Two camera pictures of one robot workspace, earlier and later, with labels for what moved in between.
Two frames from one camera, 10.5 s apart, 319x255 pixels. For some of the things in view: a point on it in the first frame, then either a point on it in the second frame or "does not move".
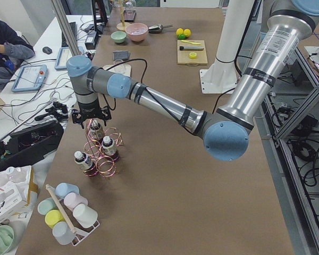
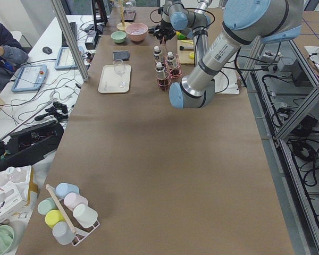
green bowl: (118, 36) does not move
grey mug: (63, 232) does not move
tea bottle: (84, 161) to (162, 79)
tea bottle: (96, 129) to (157, 52)
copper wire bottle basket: (105, 164) to (168, 66)
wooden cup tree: (122, 26) does not move
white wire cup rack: (82, 232) does not move
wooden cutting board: (191, 52) does not move
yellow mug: (53, 216) does not move
